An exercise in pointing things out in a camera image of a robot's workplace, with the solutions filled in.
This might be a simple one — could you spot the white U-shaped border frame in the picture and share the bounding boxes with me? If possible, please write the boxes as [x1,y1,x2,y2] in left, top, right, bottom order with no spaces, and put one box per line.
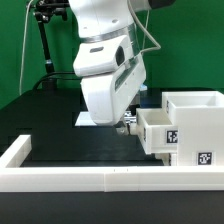
[0,135,224,192]

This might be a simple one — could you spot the white hanging cable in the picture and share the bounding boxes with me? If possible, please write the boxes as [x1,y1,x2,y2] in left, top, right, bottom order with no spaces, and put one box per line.
[18,0,36,97]

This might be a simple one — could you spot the white drawer cabinet box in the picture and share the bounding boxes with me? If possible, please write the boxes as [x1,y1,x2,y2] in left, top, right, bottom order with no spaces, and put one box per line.
[162,91,224,166]

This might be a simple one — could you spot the white marker base plate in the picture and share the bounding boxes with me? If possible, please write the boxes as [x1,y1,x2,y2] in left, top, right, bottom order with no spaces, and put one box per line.
[75,111,95,126]

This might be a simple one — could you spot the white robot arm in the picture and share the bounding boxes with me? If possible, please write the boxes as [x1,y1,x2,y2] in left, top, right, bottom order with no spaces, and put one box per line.
[69,0,176,126]

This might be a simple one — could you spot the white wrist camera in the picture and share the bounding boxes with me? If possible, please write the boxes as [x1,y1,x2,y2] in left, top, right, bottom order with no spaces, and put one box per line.
[73,35,129,77]

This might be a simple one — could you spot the black cables at base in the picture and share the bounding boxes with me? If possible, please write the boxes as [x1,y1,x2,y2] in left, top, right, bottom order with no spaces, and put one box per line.
[32,70,81,90]

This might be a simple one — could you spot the black camera stand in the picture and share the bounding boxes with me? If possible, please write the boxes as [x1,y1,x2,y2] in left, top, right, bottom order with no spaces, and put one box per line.
[34,0,69,91]

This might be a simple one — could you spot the white front drawer tray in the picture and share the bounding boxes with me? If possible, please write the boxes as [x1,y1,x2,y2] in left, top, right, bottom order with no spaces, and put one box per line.
[155,153,177,166]

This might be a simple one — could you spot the white drawer tray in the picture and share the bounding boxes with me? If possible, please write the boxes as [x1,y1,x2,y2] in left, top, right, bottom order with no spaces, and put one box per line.
[155,153,177,166]
[131,108,178,155]

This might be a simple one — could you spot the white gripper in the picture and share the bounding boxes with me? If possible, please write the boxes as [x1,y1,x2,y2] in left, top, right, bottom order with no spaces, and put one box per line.
[81,58,146,135]

